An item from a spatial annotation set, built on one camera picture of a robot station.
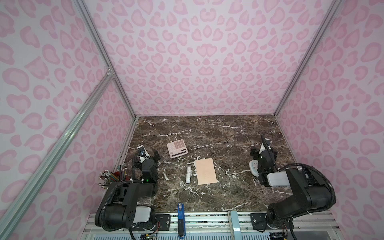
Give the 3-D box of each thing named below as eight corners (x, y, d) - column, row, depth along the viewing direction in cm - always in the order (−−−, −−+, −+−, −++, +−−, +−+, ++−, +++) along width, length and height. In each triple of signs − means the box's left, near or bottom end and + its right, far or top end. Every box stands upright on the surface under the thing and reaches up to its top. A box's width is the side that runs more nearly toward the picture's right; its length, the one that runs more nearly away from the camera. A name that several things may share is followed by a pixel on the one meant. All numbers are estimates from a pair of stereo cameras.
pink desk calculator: (170, 159, 98) (170, 156, 95) (167, 146, 104) (166, 143, 102) (188, 153, 100) (187, 151, 98) (183, 141, 107) (183, 138, 104)
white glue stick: (186, 183, 88) (185, 181, 86) (186, 167, 94) (186, 166, 92) (190, 183, 88) (190, 181, 86) (191, 167, 94) (191, 166, 92)
